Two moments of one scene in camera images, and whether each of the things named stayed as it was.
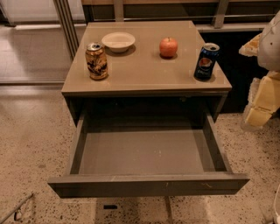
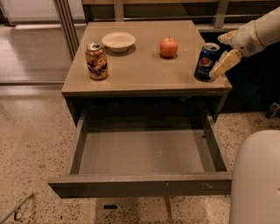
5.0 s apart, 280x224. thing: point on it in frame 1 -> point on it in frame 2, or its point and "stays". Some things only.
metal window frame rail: [68, 25] stays
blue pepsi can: [206, 61] stays
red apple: [168, 46] stays
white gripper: [270, 48] -> [247, 38]
